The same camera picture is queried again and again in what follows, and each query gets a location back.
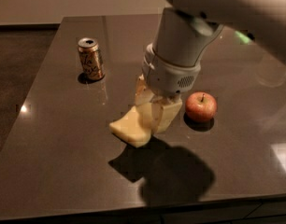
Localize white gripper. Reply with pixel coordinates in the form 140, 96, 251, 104
135, 44, 201, 134

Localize yellow wavy sponge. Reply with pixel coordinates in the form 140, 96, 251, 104
109, 103, 152, 147

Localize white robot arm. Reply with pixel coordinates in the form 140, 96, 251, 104
136, 0, 286, 133

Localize red apple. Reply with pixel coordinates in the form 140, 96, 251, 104
185, 91, 218, 123

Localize gold soda can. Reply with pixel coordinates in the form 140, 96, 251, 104
78, 37, 105, 81

